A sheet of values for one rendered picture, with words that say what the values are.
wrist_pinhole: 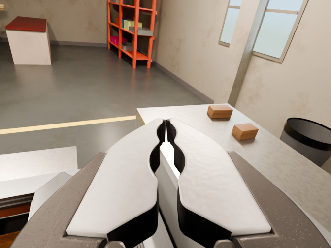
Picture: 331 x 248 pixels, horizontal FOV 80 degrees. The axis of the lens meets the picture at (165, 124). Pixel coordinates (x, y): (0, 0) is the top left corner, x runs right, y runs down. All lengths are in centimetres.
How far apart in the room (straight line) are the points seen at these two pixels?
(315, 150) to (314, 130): 48
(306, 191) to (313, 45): 227
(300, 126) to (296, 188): 201
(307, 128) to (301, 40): 104
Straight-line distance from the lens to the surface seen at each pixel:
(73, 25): 801
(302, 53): 299
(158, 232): 78
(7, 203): 97
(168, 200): 79
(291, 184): 85
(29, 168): 121
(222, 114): 111
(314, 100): 290
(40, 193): 93
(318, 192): 89
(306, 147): 240
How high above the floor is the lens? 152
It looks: 30 degrees down
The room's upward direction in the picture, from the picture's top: 9 degrees clockwise
